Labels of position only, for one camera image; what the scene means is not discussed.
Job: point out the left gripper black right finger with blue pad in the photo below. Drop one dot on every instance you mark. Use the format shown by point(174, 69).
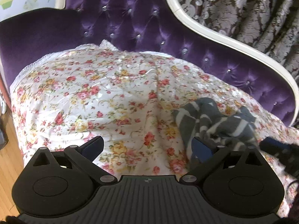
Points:
point(204, 160)

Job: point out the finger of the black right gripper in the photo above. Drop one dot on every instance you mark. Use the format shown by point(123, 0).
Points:
point(287, 154)

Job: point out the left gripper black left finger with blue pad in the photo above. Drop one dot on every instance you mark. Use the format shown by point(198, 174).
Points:
point(82, 157)

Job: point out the grey white striped garment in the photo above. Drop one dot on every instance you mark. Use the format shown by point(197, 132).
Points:
point(203, 119)

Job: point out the floral bed cover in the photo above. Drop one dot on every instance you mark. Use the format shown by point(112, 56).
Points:
point(69, 97)

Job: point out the brown silver damask curtain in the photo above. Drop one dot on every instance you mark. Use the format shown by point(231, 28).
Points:
point(269, 26)

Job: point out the purple tufted headboard white frame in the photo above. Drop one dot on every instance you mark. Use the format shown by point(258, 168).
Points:
point(147, 25)

